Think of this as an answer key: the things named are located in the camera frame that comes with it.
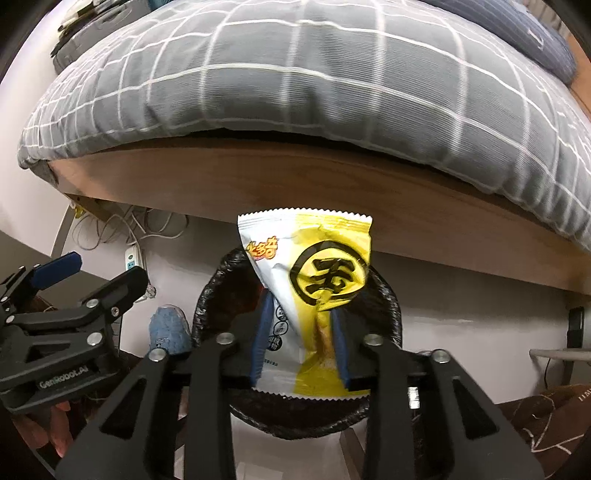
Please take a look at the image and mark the brown patterned blanket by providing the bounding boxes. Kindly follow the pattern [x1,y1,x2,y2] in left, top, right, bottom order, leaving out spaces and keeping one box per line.
[496,383,591,462]

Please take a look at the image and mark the white tangled cables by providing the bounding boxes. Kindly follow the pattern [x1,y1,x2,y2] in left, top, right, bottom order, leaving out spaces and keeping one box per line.
[71,205,190,245]

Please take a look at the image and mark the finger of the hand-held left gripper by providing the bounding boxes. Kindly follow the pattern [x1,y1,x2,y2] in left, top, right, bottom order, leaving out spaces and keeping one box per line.
[7,267,149,344]
[0,256,84,303]

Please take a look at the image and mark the black-lined trash bin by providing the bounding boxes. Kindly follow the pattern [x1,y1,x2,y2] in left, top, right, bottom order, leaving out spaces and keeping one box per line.
[191,247,402,439]

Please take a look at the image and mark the blue striped quilt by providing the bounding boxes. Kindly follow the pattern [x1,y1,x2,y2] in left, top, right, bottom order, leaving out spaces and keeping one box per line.
[425,0,578,84]

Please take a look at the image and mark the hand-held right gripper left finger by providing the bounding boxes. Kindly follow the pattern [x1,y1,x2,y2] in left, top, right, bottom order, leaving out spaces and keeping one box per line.
[55,293,278,480]

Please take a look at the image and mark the person's left hand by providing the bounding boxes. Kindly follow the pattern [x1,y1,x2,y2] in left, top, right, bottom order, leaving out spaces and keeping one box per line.
[18,401,79,462]

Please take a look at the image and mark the blue fuzzy slipper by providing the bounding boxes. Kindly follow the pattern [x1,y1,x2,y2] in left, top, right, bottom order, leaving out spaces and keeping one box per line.
[148,305,192,356]

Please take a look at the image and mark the grey suitcase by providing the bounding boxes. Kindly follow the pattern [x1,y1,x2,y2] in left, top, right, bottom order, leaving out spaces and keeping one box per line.
[51,0,123,72]

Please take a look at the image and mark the wooden bed frame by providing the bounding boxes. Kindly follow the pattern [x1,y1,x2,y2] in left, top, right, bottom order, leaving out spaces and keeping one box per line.
[46,134,591,296]

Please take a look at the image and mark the grey checked bedsheet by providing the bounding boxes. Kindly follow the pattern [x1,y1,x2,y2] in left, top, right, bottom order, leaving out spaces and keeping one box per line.
[18,0,591,252]

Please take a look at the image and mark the white power strip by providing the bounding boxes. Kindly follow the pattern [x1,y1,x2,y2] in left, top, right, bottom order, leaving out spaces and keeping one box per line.
[124,244,147,301]

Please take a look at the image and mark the yellow snack wrapper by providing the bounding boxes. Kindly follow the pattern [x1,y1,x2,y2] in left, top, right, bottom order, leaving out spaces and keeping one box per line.
[237,208,374,400]

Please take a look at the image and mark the grey metal furniture leg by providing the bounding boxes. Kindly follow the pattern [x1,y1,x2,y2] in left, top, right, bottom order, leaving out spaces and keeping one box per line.
[48,205,77,259]
[529,348,591,363]

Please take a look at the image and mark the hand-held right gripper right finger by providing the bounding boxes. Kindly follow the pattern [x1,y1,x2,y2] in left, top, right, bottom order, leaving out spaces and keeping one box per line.
[330,311,546,480]

